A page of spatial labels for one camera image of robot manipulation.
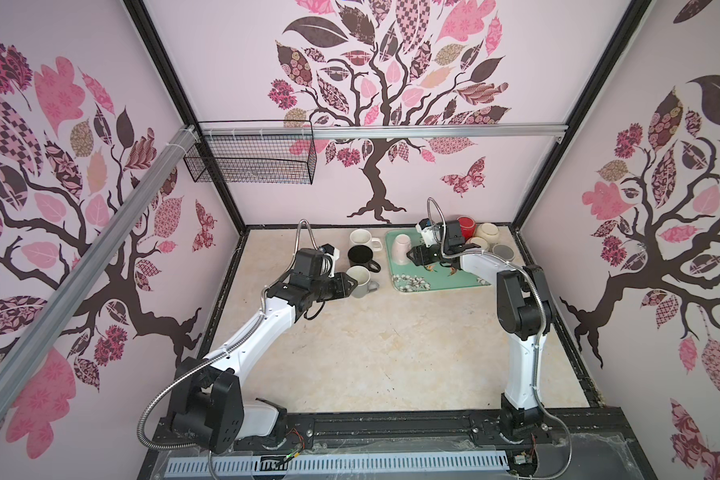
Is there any black and white mug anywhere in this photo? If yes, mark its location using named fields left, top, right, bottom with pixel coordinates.
left=347, top=245, right=381, bottom=273

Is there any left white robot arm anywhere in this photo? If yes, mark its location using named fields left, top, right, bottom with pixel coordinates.
left=167, top=244, right=358, bottom=454

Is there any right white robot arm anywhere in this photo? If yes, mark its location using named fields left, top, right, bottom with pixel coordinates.
left=406, top=219, right=557, bottom=443

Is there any pale pink mug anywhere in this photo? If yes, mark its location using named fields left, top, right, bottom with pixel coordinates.
left=391, top=234, right=412, bottom=266

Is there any red mug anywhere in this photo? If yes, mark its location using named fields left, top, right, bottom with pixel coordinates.
left=458, top=216, right=477, bottom=240

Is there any peach and cream mug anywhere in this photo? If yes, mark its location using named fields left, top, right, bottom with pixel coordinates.
left=467, top=236, right=491, bottom=251

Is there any cream mug back right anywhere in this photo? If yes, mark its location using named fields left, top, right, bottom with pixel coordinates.
left=475, top=222, right=500, bottom=245

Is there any dark grey mug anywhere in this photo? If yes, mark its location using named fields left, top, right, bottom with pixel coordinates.
left=491, top=243, right=515, bottom=262

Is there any mint green floral tray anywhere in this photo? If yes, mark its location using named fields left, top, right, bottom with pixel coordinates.
left=384, top=228, right=490, bottom=293

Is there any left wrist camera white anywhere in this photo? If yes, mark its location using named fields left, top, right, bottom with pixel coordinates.
left=318, top=244, right=340, bottom=277

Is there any black wire basket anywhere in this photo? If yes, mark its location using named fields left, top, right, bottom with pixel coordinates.
left=184, top=120, right=317, bottom=185

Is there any aluminium rail back wall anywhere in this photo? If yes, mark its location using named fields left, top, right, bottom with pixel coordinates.
left=201, top=122, right=568, bottom=140

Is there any aluminium rail wall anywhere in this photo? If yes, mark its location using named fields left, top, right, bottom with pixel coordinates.
left=0, top=125, right=198, bottom=420
left=201, top=122, right=568, bottom=140

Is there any white slotted cable duct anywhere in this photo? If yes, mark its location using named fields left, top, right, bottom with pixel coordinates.
left=164, top=451, right=509, bottom=479

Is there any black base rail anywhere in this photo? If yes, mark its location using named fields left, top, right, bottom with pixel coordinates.
left=138, top=399, right=656, bottom=479

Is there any black right corner post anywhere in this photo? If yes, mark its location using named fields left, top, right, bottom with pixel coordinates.
left=511, top=0, right=654, bottom=233

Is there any black corner frame post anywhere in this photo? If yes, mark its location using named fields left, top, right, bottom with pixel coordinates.
left=123, top=0, right=247, bottom=235

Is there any aluminium rail left wall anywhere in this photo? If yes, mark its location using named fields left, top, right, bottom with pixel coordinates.
left=0, top=125, right=198, bottom=420

